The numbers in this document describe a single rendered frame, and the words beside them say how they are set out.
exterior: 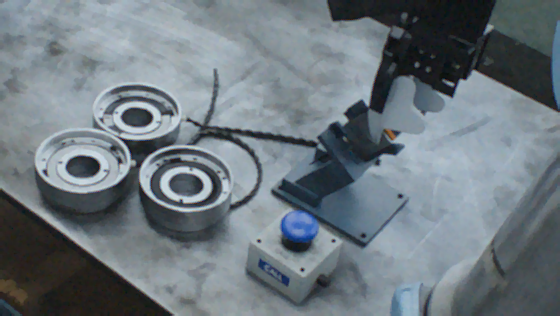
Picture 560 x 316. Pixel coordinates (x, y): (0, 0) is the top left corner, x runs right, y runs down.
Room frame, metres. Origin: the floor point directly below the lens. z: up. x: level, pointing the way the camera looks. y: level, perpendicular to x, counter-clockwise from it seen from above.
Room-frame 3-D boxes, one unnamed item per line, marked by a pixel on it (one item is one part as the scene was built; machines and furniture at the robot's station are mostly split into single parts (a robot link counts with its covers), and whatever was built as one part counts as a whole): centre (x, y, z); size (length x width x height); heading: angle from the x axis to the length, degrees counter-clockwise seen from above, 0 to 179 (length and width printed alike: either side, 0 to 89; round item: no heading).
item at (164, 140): (0.94, 0.09, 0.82); 0.10 x 0.10 x 0.04
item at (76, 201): (0.84, 0.14, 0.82); 0.10 x 0.10 x 0.04
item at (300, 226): (0.75, -0.10, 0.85); 0.04 x 0.04 x 0.05
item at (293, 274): (0.75, -0.10, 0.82); 0.08 x 0.07 x 0.05; 55
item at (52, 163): (0.84, 0.14, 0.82); 0.08 x 0.08 x 0.02
